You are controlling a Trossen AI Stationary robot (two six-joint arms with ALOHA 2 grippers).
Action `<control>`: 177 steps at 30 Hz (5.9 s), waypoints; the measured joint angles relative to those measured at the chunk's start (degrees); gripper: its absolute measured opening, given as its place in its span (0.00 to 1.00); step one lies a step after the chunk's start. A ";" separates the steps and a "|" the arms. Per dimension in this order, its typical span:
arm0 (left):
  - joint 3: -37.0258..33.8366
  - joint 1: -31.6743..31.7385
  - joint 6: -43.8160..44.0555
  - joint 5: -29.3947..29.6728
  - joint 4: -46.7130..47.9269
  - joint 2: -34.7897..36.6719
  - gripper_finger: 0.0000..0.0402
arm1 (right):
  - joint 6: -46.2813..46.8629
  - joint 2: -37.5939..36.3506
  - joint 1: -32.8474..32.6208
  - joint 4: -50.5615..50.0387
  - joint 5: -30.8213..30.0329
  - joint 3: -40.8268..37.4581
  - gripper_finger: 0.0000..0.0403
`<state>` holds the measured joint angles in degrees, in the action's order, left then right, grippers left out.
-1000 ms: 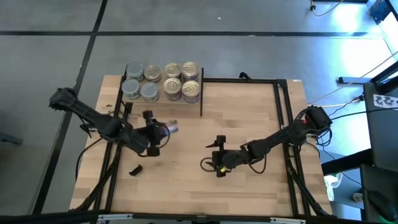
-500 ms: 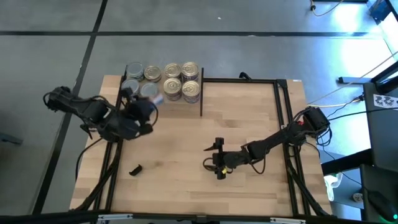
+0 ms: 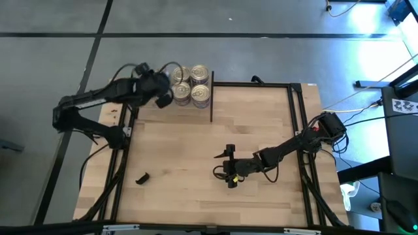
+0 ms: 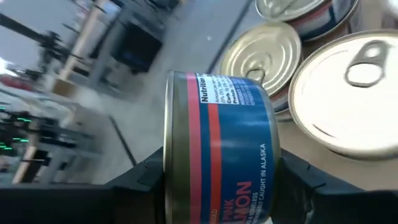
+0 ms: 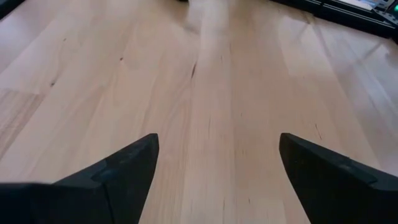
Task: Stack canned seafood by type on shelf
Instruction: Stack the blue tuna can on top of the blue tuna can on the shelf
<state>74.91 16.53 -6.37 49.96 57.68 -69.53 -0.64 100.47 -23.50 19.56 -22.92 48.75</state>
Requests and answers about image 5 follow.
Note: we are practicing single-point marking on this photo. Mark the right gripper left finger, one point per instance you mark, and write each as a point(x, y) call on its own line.
point(93, 202)

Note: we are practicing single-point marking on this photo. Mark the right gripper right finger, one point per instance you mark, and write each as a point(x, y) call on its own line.
point(342, 199)

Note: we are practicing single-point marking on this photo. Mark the black aluminium table frame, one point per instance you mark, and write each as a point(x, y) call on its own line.
point(351, 15)

